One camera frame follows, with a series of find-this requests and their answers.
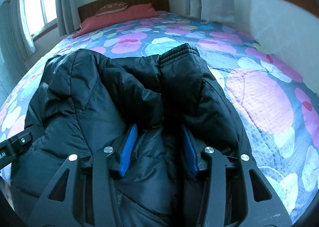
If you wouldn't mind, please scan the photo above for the black quilted puffer jacket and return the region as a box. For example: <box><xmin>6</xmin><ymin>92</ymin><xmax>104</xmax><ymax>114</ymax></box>
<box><xmin>11</xmin><ymin>44</ymin><xmax>251</xmax><ymax>226</ymax></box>

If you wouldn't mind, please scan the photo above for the colourful circle pattern bedspread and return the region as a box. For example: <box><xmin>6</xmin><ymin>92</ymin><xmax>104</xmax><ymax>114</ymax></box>
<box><xmin>1</xmin><ymin>12</ymin><xmax>318</xmax><ymax>226</ymax></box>

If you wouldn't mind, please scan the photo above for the red pillow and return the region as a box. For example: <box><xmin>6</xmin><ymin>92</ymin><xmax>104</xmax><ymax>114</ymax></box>
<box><xmin>72</xmin><ymin>3</ymin><xmax>160</xmax><ymax>38</ymax></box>

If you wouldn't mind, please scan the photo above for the white sheer curtain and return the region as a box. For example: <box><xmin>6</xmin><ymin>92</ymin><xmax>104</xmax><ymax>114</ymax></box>
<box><xmin>11</xmin><ymin>0</ymin><xmax>36</xmax><ymax>61</ymax></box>

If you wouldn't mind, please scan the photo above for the brown patterned cushion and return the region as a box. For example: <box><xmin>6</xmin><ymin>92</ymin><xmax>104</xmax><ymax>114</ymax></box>
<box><xmin>95</xmin><ymin>2</ymin><xmax>128</xmax><ymax>16</ymax></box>

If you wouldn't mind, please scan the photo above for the dark wooden headboard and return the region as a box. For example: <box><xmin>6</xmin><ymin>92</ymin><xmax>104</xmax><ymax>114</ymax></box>
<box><xmin>78</xmin><ymin>0</ymin><xmax>170</xmax><ymax>22</ymax></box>

